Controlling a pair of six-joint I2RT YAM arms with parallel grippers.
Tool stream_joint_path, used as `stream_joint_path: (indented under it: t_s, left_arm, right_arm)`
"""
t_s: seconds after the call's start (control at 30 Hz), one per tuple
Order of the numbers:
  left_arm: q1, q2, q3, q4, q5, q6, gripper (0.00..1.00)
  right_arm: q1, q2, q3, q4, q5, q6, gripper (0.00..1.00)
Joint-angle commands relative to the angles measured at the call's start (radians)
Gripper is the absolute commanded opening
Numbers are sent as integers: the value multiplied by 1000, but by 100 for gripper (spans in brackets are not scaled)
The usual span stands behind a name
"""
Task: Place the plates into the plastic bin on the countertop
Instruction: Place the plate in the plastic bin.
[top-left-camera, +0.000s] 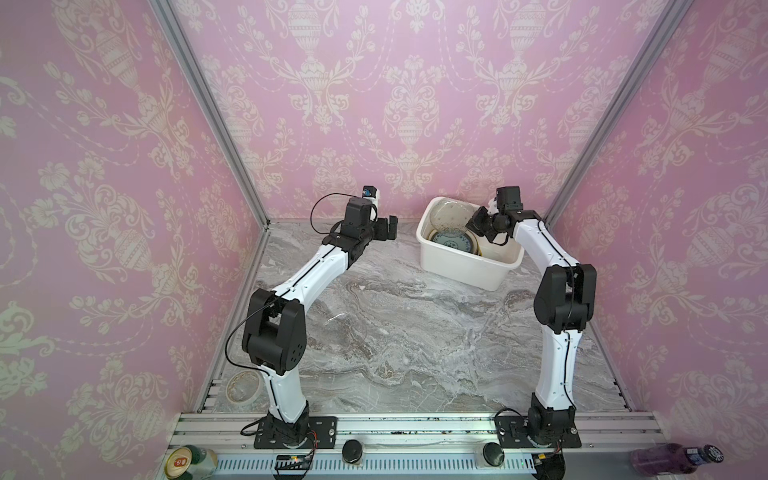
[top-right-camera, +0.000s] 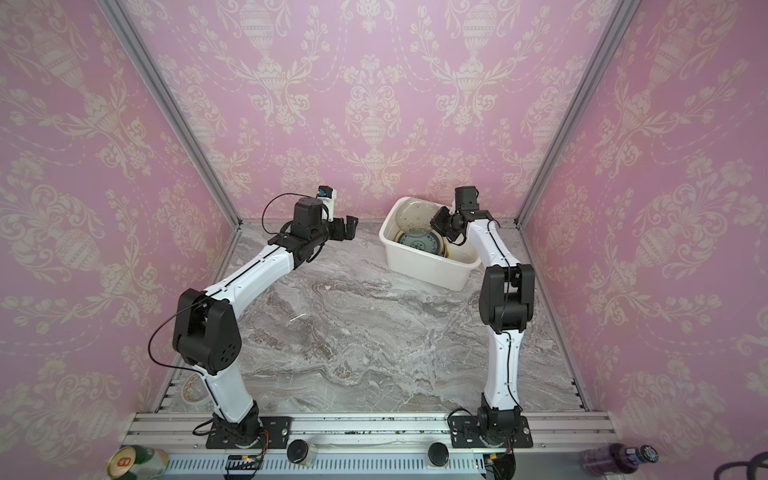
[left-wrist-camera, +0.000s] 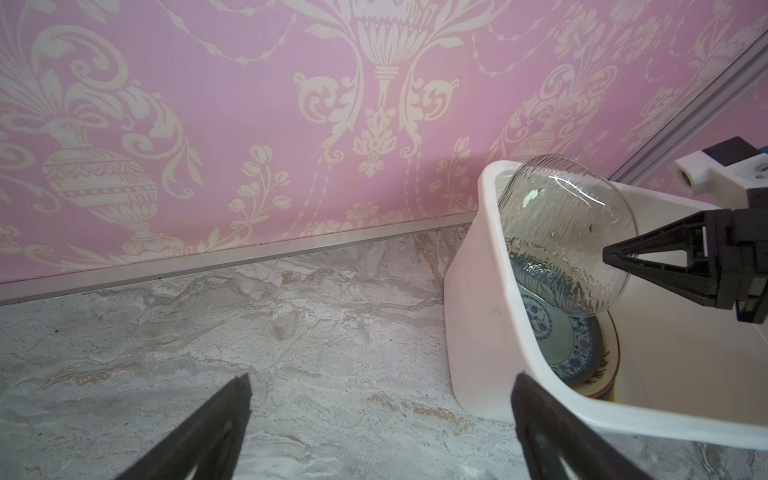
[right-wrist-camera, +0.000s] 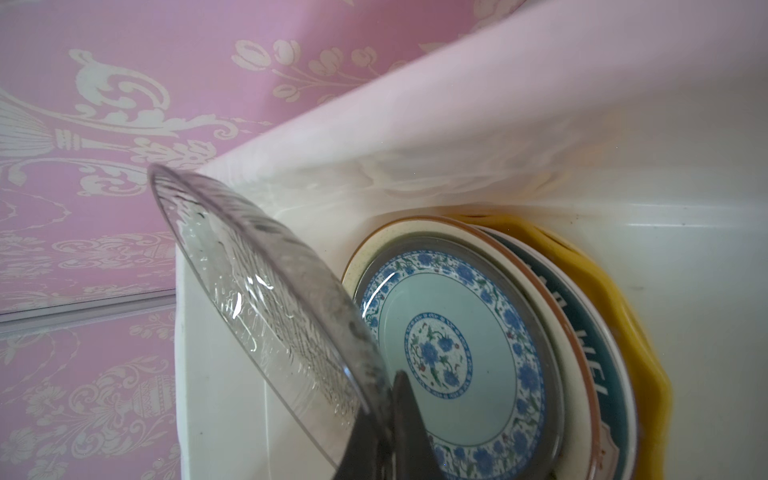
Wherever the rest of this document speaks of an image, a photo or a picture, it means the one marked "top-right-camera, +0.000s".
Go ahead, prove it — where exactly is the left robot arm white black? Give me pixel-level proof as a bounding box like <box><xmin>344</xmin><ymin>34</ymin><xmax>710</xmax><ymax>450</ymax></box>
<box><xmin>172</xmin><ymin>216</ymin><xmax>359</xmax><ymax>430</ymax></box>

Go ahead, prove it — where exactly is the green can with red logo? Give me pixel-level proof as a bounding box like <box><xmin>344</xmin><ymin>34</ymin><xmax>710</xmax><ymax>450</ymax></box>
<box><xmin>106</xmin><ymin>445</ymin><xmax>169</xmax><ymax>480</ymax></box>

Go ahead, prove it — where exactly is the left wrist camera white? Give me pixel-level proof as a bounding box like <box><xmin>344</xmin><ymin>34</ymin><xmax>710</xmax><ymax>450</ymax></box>
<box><xmin>291</xmin><ymin>185</ymin><xmax>335</xmax><ymax>234</ymax></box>

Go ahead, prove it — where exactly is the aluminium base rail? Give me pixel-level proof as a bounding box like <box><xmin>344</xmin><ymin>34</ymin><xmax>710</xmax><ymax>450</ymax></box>
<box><xmin>123</xmin><ymin>411</ymin><xmax>618</xmax><ymax>479</ymax></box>

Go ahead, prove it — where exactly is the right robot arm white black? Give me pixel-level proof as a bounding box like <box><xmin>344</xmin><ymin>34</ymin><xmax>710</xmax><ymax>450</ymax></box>
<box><xmin>431</xmin><ymin>200</ymin><xmax>536</xmax><ymax>436</ymax></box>

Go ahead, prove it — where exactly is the roll of tape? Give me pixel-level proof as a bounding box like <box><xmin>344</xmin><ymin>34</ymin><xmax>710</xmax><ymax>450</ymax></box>
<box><xmin>180</xmin><ymin>374</ymin><xmax>210</xmax><ymax>405</ymax></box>

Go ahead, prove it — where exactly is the small blue patterned plate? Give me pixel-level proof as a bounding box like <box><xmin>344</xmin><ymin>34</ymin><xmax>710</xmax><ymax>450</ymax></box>
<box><xmin>395</xmin><ymin>230</ymin><xmax>446</xmax><ymax>257</ymax></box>

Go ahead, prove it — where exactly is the white plastic bin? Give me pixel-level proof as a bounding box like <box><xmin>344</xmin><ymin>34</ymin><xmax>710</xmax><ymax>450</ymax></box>
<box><xmin>379</xmin><ymin>197</ymin><xmax>480</xmax><ymax>291</ymax></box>

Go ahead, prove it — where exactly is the black knob left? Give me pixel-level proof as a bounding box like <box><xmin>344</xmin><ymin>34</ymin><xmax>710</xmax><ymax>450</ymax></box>
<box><xmin>286</xmin><ymin>439</ymin><xmax>311</xmax><ymax>465</ymax></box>

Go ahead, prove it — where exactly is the black knob right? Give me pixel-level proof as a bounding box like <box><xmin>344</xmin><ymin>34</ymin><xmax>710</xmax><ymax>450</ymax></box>
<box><xmin>426</xmin><ymin>442</ymin><xmax>450</xmax><ymax>468</ymax></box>

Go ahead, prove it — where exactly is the purple drink bottle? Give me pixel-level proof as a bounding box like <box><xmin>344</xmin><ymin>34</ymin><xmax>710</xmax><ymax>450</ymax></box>
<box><xmin>581</xmin><ymin>443</ymin><xmax>660</xmax><ymax>477</ymax></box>

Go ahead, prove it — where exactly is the black knob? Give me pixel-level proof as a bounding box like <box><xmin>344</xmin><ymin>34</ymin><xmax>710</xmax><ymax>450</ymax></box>
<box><xmin>286</xmin><ymin>439</ymin><xmax>311</xmax><ymax>465</ymax></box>
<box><xmin>426</xmin><ymin>442</ymin><xmax>450</xmax><ymax>468</ymax></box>

